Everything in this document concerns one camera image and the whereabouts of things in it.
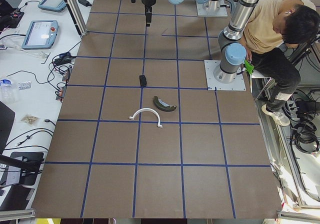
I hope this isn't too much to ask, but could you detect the near blue teach pendant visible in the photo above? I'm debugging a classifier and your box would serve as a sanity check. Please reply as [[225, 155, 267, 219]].
[[21, 20, 59, 50]]

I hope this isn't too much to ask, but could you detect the clear plastic water bottle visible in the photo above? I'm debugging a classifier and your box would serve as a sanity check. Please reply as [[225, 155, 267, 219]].
[[0, 77, 19, 104]]

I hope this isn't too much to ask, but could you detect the black power adapter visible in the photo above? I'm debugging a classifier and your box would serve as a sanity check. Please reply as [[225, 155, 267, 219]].
[[78, 0, 92, 7]]

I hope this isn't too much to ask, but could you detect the black cable coil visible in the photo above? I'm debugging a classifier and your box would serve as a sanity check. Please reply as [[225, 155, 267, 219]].
[[289, 122, 320, 155]]

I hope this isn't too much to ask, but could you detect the far blue teach pendant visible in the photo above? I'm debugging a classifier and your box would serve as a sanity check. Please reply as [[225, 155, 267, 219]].
[[38, 0, 66, 12]]

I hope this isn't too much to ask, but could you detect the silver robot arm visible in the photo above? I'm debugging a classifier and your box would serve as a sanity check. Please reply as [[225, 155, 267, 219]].
[[168, 0, 259, 84]]

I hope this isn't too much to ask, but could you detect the white curved plastic part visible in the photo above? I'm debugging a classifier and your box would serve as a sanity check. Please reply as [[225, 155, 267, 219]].
[[128, 107, 164, 129]]

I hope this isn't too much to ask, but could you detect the blue teach pendant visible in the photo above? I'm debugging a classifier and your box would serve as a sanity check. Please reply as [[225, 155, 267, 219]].
[[38, 0, 66, 12], [21, 20, 59, 50]]

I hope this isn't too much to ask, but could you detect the aluminium frame post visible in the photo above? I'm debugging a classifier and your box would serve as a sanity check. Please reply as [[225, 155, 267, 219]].
[[64, 0, 87, 37]]

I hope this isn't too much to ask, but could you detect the black brake pad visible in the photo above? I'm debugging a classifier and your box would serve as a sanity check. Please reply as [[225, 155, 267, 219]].
[[139, 75, 147, 88]]

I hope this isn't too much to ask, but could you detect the person in beige shirt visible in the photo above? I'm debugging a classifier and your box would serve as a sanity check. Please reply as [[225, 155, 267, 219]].
[[239, 0, 320, 127]]

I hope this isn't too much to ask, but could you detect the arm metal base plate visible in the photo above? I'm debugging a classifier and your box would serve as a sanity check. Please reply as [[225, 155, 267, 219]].
[[196, 0, 228, 18], [204, 60, 246, 91]]

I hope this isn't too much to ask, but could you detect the green tool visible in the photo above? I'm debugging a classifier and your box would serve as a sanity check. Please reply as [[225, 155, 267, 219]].
[[244, 59, 254, 75]]

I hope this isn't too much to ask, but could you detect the olive green brake shoe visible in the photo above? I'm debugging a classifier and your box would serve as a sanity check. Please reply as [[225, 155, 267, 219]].
[[153, 96, 177, 112]]

